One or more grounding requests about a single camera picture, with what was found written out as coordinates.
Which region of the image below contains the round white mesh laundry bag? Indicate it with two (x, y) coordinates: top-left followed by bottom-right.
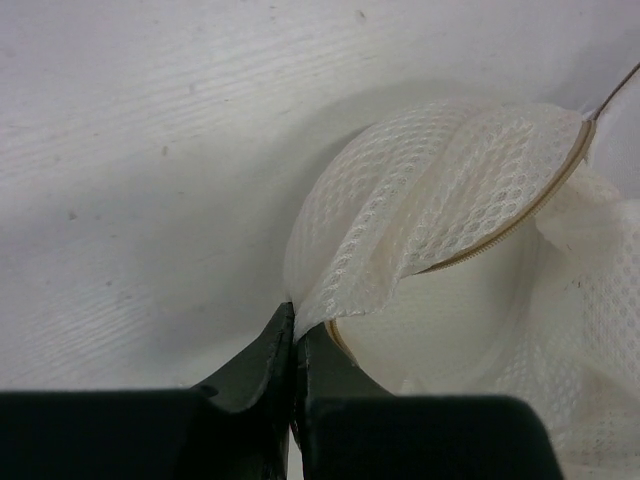
(284, 71), (639, 479)

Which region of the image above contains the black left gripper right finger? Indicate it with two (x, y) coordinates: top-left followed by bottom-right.
(296, 325), (392, 400)

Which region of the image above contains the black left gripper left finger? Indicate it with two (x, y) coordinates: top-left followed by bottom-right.
(192, 302), (294, 415)

